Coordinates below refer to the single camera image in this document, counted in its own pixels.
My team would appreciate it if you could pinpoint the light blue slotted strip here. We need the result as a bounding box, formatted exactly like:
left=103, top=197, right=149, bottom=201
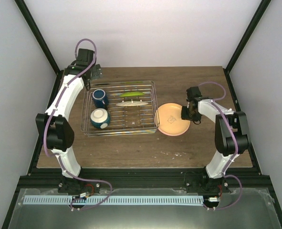
left=22, top=195, right=204, bottom=206

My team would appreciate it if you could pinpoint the green plastic plate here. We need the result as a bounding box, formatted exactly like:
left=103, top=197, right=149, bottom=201
left=120, top=91, right=145, bottom=97

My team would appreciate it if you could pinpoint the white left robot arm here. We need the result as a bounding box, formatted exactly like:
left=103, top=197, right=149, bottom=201
left=35, top=49, right=100, bottom=193

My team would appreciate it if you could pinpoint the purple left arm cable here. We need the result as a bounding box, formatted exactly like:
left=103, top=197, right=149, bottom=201
left=43, top=38, right=113, bottom=212

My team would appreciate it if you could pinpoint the white and teal bowl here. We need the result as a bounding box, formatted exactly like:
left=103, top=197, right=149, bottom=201
left=90, top=108, right=111, bottom=129

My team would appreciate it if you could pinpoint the black aluminium frame post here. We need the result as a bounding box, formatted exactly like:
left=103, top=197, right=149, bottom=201
left=225, top=0, right=271, bottom=73

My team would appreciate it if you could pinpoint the dark blue ceramic mug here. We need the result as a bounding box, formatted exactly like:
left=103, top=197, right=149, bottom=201
left=92, top=89, right=109, bottom=110

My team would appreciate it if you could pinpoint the clear plastic drip tray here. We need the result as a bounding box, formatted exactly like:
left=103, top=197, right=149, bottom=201
left=83, top=81, right=160, bottom=137

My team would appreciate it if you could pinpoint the chrome wire dish rack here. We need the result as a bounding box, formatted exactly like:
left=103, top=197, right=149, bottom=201
left=80, top=81, right=160, bottom=135

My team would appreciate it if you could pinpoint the black front frame rail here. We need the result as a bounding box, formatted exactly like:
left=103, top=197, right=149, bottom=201
left=19, top=168, right=270, bottom=191

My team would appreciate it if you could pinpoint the black left frame post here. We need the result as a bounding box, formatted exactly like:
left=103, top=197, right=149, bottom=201
left=13, top=0, right=62, bottom=75

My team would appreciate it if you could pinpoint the cream orange bear plate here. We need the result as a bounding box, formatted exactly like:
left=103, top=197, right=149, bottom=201
left=155, top=103, right=190, bottom=136

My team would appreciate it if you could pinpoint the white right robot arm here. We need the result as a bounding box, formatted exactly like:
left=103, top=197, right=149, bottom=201
left=181, top=86, right=251, bottom=192

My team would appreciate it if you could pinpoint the woven bamboo tray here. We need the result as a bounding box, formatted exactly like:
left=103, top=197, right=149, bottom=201
left=116, top=100, right=148, bottom=107

